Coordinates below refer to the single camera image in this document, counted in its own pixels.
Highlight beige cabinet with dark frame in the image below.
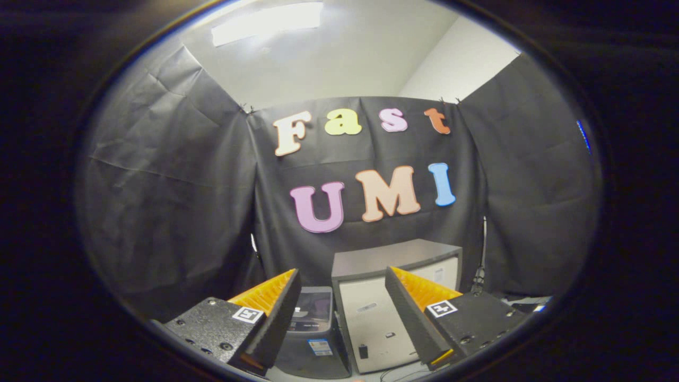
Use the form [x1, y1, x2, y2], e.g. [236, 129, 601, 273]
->
[332, 239, 463, 375]

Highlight hanging black cables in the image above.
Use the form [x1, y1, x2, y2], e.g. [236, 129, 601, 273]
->
[472, 215, 489, 295]

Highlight grey washing machine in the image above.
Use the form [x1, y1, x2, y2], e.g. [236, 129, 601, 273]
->
[276, 286, 352, 380]

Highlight black backdrop cloth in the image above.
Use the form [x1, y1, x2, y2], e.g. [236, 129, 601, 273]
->
[77, 45, 603, 319]

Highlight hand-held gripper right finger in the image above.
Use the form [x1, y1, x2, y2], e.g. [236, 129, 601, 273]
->
[385, 265, 528, 372]

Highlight black floor cables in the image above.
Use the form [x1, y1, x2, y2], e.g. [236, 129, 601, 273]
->
[379, 363, 430, 382]

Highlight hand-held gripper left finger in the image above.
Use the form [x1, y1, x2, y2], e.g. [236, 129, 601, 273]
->
[164, 268, 302, 376]

